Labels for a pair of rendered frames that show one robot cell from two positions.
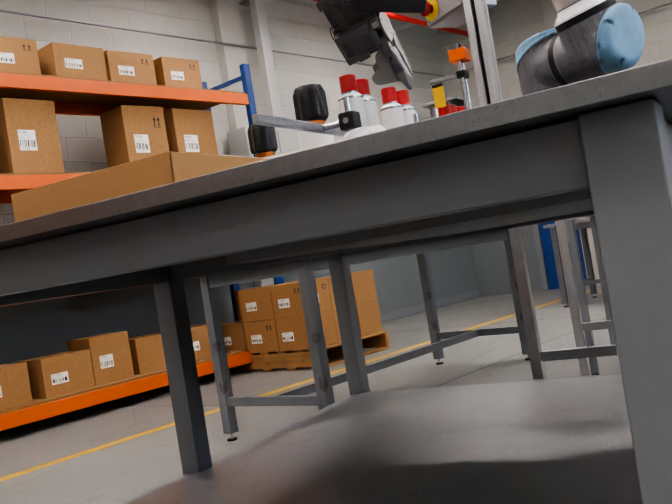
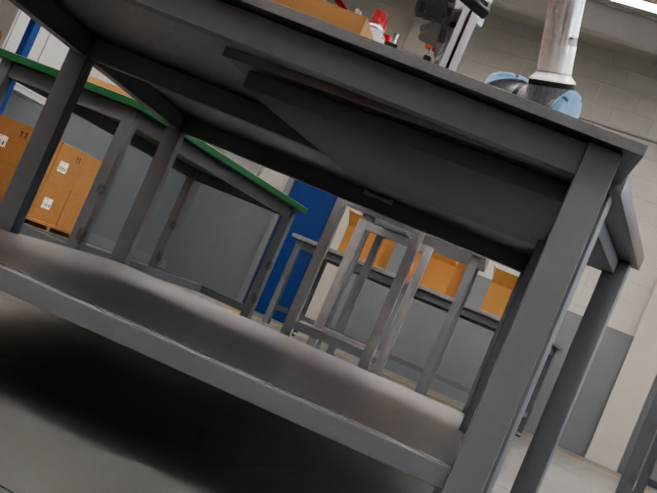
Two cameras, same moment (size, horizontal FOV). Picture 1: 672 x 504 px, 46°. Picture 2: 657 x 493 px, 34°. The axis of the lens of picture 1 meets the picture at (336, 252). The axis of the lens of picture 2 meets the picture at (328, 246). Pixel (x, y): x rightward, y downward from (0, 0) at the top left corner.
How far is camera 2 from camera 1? 121 cm
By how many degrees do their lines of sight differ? 20
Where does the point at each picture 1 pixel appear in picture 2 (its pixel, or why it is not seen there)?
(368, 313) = (76, 206)
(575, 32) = (541, 91)
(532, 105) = (578, 124)
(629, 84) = (621, 142)
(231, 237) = (373, 85)
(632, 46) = not seen: hidden behind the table
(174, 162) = (365, 24)
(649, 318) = (565, 243)
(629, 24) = (573, 109)
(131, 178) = (331, 15)
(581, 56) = not seen: hidden behind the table
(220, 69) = not seen: outside the picture
